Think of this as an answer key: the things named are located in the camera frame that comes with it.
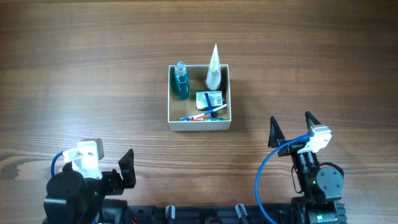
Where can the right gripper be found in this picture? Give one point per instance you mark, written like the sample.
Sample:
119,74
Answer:
277,137

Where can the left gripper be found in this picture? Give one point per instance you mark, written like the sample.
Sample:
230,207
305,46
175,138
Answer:
119,183

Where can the blue white toothbrush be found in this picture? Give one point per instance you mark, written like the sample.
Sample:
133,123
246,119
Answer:
203,114

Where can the toothpaste tube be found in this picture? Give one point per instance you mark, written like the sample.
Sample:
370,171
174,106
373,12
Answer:
203,119

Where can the blue mouthwash bottle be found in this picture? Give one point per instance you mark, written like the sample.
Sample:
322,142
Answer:
182,81

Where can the green soap bar pack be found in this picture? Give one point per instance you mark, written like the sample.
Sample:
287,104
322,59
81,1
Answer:
214,97

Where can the white lotion tube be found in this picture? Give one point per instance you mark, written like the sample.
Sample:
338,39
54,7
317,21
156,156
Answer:
213,79

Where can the blue disposable razor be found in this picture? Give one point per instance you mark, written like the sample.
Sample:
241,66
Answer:
210,107

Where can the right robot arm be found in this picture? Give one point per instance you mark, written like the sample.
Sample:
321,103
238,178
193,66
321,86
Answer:
321,184

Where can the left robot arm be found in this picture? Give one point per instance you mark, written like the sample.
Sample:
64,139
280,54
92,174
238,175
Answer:
73,199

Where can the open white cardboard box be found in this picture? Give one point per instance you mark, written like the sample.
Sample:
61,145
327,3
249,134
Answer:
177,108

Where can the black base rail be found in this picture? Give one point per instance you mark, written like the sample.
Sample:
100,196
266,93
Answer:
280,213

